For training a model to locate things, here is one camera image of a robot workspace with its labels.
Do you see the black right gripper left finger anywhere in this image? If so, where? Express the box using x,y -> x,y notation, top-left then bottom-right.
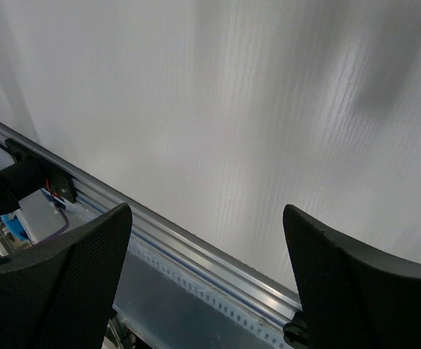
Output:
0,204 -> 132,348

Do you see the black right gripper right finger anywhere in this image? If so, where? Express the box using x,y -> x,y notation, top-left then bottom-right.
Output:
283,205 -> 421,348

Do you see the slotted cable duct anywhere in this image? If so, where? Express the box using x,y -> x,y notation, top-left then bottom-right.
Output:
128,243 -> 289,348

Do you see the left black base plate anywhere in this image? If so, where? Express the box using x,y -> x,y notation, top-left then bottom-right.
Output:
5,138 -> 78,204

